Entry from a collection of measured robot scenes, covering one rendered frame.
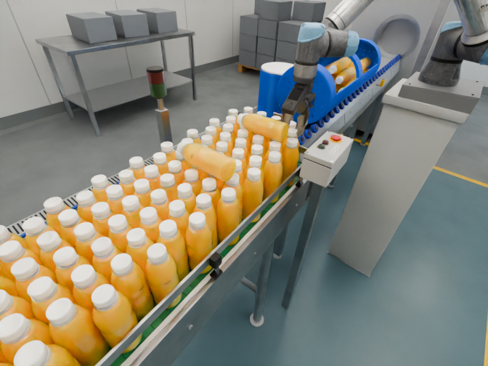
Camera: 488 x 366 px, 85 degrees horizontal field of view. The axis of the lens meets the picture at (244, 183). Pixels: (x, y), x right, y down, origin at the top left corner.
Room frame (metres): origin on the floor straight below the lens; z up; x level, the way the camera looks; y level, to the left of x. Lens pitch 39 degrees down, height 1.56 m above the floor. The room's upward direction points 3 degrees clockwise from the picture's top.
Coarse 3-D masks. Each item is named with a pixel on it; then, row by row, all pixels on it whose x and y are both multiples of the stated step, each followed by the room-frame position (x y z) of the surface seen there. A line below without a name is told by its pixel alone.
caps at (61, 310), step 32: (160, 160) 0.68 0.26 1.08; (256, 160) 0.70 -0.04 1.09; (160, 192) 0.53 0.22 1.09; (224, 192) 0.54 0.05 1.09; (32, 224) 0.40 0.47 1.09; (64, 224) 0.41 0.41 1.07; (160, 224) 0.41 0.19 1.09; (192, 224) 0.43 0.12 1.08; (0, 256) 0.31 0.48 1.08; (64, 256) 0.32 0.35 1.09; (128, 256) 0.32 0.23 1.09; (160, 256) 0.33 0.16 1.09; (32, 288) 0.25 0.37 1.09; (96, 288) 0.25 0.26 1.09; (64, 320) 0.20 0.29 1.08; (32, 352) 0.15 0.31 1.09
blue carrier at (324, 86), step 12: (360, 48) 1.99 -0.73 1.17; (372, 48) 1.95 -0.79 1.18; (324, 60) 1.80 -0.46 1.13; (372, 60) 1.94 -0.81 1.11; (288, 72) 1.32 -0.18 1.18; (324, 72) 1.25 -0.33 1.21; (360, 72) 1.55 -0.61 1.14; (372, 72) 1.76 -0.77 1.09; (288, 84) 1.32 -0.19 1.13; (324, 84) 1.22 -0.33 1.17; (360, 84) 1.61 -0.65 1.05; (324, 96) 1.21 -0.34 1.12; (336, 96) 1.25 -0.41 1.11; (348, 96) 1.48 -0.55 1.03; (312, 108) 1.23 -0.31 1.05; (324, 108) 1.20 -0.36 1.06; (312, 120) 1.23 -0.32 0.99
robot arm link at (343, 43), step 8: (328, 32) 0.93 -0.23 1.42; (336, 32) 0.94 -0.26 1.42; (344, 32) 0.94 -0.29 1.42; (352, 32) 0.95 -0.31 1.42; (336, 40) 0.92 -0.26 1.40; (344, 40) 0.92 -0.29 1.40; (352, 40) 0.93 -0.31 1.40; (328, 48) 0.91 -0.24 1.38; (336, 48) 0.91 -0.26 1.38; (344, 48) 0.92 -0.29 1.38; (352, 48) 0.93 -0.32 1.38; (328, 56) 0.92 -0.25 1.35; (336, 56) 0.93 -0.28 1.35; (344, 56) 0.93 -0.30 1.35
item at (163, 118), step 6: (156, 114) 1.01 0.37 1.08; (162, 114) 1.00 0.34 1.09; (162, 120) 1.00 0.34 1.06; (168, 120) 1.02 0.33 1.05; (162, 126) 1.00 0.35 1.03; (168, 126) 1.02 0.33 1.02; (162, 132) 1.00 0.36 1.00; (168, 132) 1.01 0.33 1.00; (162, 138) 1.01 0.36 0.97; (168, 138) 1.01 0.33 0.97
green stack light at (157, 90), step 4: (152, 84) 0.99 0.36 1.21; (156, 84) 0.99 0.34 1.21; (160, 84) 1.00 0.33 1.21; (164, 84) 1.01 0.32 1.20; (152, 88) 0.99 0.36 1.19; (156, 88) 0.99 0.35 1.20; (160, 88) 1.00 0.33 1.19; (164, 88) 1.01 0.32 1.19; (152, 92) 0.99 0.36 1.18; (156, 92) 0.99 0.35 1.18; (160, 92) 1.00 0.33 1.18; (164, 92) 1.01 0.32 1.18; (152, 96) 0.99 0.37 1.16; (156, 96) 0.99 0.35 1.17; (160, 96) 0.99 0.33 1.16; (164, 96) 1.00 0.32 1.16
